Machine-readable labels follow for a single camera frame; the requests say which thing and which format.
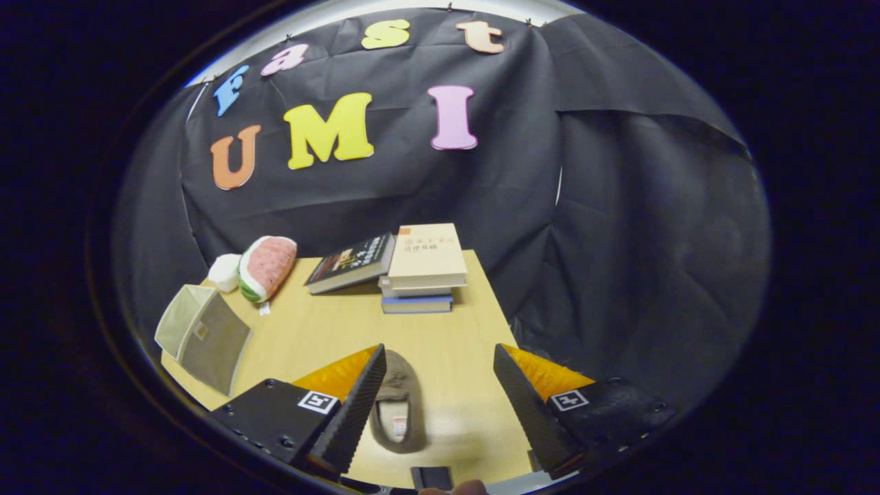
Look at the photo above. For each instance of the watermelon slice plush toy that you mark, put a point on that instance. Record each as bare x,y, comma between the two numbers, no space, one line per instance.
268,265

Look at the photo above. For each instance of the white cover book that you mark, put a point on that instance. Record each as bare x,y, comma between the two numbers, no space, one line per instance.
412,292

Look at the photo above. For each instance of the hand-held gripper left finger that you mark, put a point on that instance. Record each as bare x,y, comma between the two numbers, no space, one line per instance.
344,426

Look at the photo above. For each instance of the black table edge clip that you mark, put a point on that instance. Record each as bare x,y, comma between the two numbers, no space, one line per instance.
431,478

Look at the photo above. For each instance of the white plush toy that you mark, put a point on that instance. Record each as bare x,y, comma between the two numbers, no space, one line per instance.
223,273

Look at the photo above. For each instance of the grey fabric storage box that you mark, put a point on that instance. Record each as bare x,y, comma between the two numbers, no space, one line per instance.
213,344

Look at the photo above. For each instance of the beige cover book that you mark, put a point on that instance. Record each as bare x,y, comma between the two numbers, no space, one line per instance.
426,254

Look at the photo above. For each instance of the black cover book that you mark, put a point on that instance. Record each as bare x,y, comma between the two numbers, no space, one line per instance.
350,261

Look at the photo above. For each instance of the brown fuzzy shoe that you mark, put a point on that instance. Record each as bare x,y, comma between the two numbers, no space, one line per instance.
400,378

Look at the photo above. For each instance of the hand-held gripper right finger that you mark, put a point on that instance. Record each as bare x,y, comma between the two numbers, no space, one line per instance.
533,419

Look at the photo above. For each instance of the blue cover book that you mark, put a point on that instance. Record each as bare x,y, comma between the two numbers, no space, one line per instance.
416,304

